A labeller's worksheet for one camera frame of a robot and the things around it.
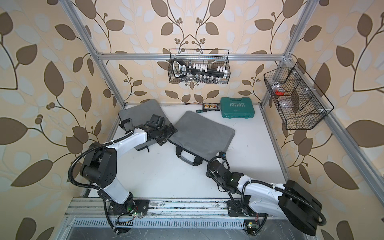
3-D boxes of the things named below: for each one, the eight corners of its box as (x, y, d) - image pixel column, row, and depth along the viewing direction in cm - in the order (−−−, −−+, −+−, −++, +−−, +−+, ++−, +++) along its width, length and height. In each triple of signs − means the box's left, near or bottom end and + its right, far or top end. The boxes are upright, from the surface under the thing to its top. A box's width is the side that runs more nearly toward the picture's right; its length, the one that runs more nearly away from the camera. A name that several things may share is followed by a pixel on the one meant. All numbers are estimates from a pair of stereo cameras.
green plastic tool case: (221, 118, 113) (222, 114, 109) (219, 101, 125) (220, 97, 121) (255, 118, 113) (257, 114, 109) (249, 101, 125) (251, 97, 121)
